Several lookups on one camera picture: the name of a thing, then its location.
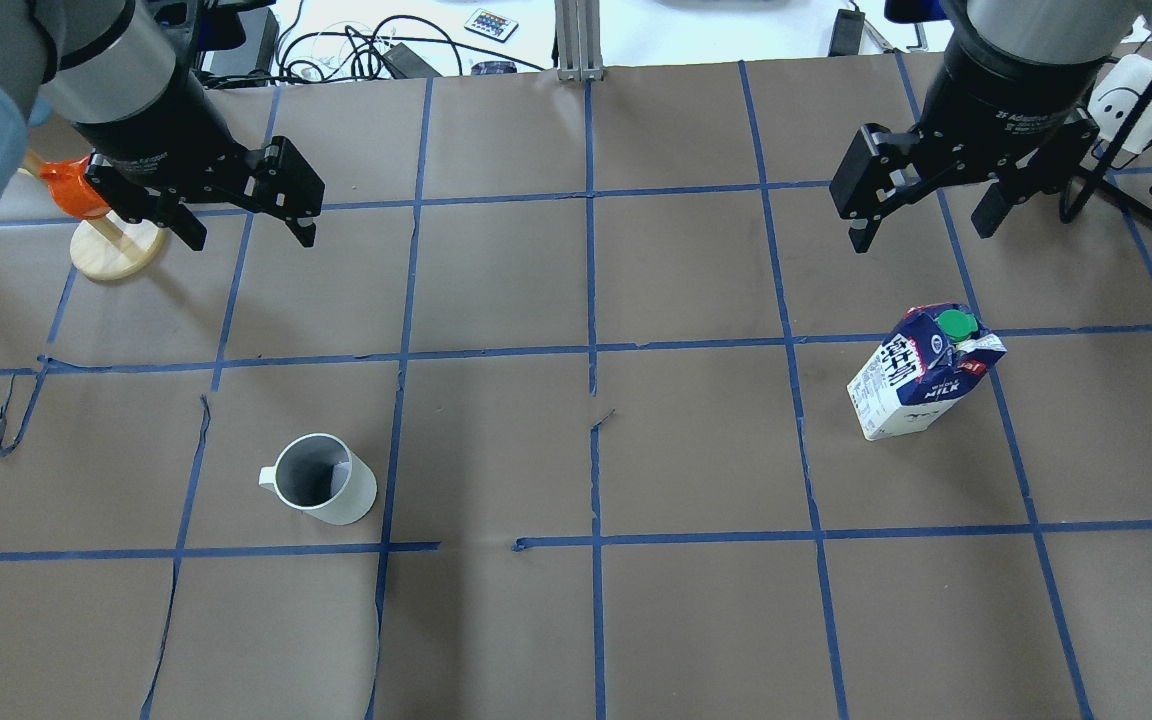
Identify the black power adapter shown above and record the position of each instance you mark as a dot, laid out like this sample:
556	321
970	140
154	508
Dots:
401	62

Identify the blue white milk carton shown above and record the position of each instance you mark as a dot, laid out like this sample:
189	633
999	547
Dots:
935	355

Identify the wooden mug tree stand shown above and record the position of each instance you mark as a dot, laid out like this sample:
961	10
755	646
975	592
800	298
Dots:
107	249

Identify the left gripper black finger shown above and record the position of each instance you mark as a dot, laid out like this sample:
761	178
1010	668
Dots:
286	187
135	204

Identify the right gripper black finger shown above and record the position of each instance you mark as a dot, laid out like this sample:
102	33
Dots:
874	179
1011	189

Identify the white smiley mug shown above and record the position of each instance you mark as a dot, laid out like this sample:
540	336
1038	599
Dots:
1117	96

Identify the orange mug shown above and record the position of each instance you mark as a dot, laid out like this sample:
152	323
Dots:
69	188

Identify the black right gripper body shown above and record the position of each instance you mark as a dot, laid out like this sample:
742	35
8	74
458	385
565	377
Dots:
1002	97

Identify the white grey mug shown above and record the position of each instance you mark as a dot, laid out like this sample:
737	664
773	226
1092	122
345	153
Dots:
320	474

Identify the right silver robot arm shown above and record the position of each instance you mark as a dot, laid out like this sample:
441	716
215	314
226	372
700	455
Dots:
1060	32

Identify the black wire cup rack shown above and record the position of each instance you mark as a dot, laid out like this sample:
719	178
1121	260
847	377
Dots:
1120	176

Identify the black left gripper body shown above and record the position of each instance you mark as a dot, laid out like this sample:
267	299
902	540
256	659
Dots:
149	127

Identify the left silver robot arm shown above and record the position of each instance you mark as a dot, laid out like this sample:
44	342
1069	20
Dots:
88	60

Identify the small remote control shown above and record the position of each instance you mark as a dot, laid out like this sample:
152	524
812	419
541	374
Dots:
491	25

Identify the aluminium frame post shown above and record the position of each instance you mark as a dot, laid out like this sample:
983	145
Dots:
579	41

